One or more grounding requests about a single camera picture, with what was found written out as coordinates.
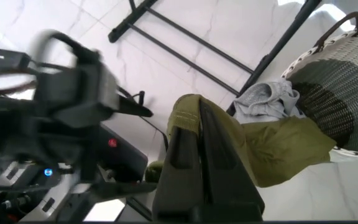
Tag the green printed shirt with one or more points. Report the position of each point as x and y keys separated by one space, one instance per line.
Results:
x=275 y=146

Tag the white laundry basket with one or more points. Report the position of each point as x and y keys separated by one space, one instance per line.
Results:
x=337 y=93

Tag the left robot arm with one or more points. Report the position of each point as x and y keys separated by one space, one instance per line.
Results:
x=11 y=137

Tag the black clothes rack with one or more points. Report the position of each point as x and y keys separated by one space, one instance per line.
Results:
x=285 y=33

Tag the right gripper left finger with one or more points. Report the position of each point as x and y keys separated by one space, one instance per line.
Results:
x=182 y=180

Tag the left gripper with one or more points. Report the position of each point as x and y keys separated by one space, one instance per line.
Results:
x=73 y=93

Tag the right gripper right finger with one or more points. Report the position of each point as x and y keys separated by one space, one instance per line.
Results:
x=225 y=180

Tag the pale grey garment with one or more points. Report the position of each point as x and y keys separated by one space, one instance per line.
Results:
x=259 y=102

